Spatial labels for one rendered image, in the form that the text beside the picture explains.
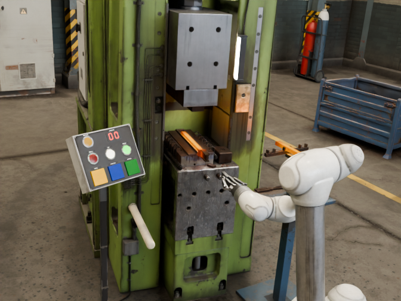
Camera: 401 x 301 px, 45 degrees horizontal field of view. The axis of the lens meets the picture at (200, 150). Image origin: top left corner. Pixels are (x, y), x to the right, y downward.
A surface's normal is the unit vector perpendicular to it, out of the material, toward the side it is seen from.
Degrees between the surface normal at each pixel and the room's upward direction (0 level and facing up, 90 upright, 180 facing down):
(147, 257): 90
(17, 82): 90
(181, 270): 89
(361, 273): 0
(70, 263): 0
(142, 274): 90
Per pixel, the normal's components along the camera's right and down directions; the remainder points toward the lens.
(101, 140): 0.64, -0.22
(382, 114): -0.80, 0.15
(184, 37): 0.34, 0.35
